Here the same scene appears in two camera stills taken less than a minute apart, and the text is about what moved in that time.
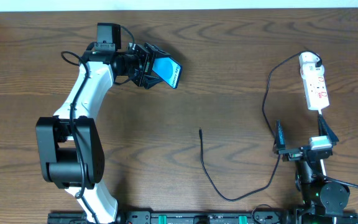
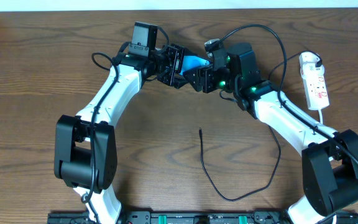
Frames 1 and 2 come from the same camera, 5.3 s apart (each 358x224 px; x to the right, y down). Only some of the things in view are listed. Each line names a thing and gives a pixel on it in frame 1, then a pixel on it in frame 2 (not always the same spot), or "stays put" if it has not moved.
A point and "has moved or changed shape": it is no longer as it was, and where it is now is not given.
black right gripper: (301, 152) -> (206, 78)
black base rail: (212, 218) stays put
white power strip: (315, 87) stays put
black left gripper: (143, 64) -> (173, 64)
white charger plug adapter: (309, 70) stays put
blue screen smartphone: (169, 70) has moved or changed shape
